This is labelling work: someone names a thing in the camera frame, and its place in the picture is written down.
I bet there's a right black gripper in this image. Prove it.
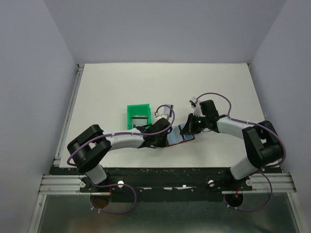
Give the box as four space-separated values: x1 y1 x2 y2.
180 113 208 135

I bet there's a red card holder wallet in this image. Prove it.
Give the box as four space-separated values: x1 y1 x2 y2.
167 123 195 147

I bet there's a green plastic card tray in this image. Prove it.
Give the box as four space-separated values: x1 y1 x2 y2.
127 104 152 130

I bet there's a white striped card back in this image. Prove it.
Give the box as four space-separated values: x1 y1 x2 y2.
163 104 173 118

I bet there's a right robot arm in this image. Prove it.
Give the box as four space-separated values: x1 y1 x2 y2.
180 100 284 190

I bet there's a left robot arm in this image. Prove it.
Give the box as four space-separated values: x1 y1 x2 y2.
67 118 172 192

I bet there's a white magnetic stripe card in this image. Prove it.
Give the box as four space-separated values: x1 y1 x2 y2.
189 97 200 108

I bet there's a silver card in tray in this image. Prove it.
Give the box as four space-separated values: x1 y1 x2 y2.
131 116 148 127

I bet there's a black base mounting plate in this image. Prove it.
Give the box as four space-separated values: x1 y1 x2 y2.
79 166 253 203

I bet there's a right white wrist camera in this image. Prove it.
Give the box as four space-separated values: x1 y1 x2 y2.
193 101 203 117

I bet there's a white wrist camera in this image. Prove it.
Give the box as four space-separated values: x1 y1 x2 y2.
193 101 203 117
155 112 170 120

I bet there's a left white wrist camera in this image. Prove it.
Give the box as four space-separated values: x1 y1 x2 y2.
155 112 170 120

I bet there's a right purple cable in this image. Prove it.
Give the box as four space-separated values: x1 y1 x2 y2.
195 92 287 212

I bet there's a front aluminium rail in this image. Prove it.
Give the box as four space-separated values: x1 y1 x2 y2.
38 173 297 196

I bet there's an aluminium rail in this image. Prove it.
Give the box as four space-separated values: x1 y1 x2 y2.
52 64 85 167
38 173 297 196

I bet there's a left aluminium rail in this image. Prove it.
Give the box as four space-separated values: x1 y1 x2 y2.
52 64 85 167

